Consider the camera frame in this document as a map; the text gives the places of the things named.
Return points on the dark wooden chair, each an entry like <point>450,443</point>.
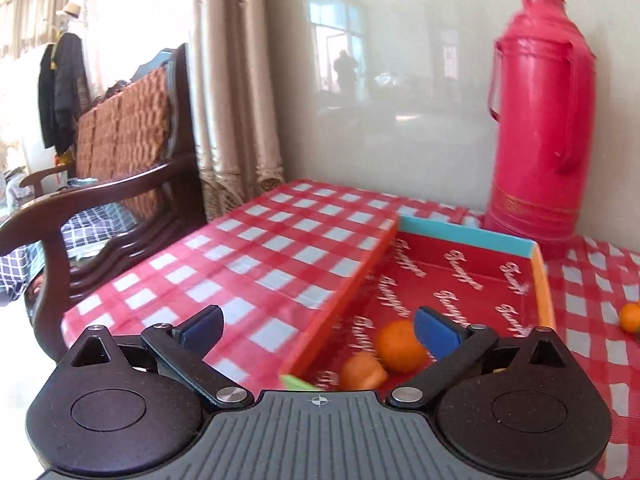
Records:
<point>100,190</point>

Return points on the blue plaid cloth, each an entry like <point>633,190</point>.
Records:
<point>85,230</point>

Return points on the orange woven chair cushion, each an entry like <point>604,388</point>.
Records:
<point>125,130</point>

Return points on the black hanging jacket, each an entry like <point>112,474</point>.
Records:
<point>67,90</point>

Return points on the large rough orange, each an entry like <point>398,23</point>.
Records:
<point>397,347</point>

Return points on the red metal thermos flask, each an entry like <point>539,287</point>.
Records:
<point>540,135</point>

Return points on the red checkered tablecloth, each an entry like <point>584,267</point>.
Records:
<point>250,260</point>

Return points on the beige lace curtain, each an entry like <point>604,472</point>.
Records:
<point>235,85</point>

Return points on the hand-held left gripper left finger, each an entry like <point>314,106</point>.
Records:
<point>202,329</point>

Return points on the colourful cardboard box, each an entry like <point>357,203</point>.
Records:
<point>450,270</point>

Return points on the orange carrot piece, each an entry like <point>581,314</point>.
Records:
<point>362,372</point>

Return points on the straw hat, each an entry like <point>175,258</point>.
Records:
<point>70,10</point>

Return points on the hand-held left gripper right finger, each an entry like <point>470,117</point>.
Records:
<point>436,334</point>

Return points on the smooth medium orange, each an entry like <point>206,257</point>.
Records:
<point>631,317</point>

